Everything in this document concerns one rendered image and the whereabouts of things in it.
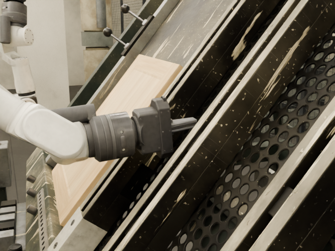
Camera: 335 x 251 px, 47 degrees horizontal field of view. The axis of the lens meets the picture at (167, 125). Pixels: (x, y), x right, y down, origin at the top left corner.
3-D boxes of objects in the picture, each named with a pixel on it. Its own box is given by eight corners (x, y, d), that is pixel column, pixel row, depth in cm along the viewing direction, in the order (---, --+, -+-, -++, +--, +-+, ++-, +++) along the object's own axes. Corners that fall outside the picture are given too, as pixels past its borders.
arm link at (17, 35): (36, 18, 147) (36, 48, 147) (11, 20, 150) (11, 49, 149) (17, 8, 136) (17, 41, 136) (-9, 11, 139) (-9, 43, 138)
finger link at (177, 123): (198, 123, 78) (169, 129, 76) (192, 120, 81) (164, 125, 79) (198, 116, 78) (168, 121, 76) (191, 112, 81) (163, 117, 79)
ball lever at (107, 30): (127, 53, 159) (102, 34, 160) (133, 46, 159) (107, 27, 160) (126, 51, 155) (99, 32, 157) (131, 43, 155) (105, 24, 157)
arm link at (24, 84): (35, 64, 145) (45, 113, 151) (25, 62, 153) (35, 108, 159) (6, 69, 139) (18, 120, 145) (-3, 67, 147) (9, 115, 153)
